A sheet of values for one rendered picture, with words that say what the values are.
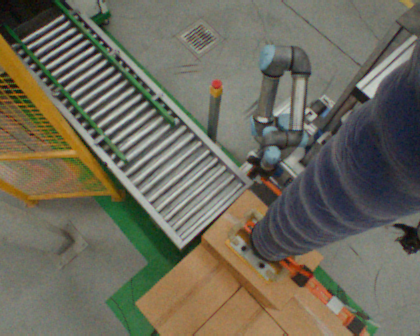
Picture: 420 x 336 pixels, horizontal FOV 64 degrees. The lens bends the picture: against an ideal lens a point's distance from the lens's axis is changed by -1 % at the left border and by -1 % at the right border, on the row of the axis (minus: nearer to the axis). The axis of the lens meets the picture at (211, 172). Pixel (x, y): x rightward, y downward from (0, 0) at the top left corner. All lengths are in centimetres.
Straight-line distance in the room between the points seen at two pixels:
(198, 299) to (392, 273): 174
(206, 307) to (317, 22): 320
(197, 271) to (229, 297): 27
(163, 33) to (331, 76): 182
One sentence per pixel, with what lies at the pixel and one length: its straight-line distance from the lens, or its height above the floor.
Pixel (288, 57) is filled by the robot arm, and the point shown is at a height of 164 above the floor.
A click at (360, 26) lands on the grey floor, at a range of 441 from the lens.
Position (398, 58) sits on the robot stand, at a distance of 135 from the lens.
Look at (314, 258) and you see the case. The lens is 211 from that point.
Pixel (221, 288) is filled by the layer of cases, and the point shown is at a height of 54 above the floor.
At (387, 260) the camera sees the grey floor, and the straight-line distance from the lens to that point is 337.
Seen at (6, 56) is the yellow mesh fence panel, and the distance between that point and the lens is 145.
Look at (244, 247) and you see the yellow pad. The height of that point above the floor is 100.
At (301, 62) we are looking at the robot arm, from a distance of 172.
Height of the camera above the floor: 294
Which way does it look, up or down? 71 degrees down
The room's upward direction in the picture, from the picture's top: 7 degrees clockwise
